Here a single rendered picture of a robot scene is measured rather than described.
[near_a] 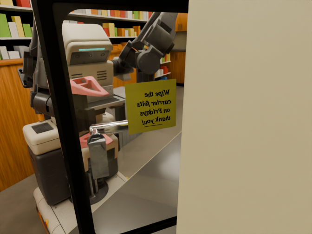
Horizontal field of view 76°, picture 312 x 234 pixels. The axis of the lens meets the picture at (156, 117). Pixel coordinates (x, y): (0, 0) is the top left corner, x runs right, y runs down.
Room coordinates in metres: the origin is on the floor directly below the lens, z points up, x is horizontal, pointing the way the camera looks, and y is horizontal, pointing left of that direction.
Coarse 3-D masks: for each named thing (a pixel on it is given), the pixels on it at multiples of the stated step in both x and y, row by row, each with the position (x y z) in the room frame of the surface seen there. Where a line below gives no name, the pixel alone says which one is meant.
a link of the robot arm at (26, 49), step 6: (36, 30) 0.70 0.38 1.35; (36, 36) 0.70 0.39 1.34; (36, 42) 0.71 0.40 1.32; (24, 48) 0.71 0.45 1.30; (30, 48) 0.71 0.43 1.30; (36, 48) 0.71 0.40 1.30; (24, 54) 0.71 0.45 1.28; (30, 54) 0.71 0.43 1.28; (36, 54) 0.72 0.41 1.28; (24, 60) 0.70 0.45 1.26; (30, 60) 0.71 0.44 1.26; (24, 66) 0.70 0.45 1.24; (30, 66) 0.71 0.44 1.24; (24, 72) 0.71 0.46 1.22; (30, 72) 0.71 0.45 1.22
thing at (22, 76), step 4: (20, 68) 0.82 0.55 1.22; (20, 72) 0.82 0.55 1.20; (20, 76) 0.80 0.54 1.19; (24, 76) 0.81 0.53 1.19; (28, 76) 0.79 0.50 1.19; (24, 80) 0.80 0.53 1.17; (28, 80) 0.80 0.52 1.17; (32, 80) 0.79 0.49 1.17; (24, 84) 0.79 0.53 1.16; (28, 84) 0.80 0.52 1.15; (32, 84) 0.80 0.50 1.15
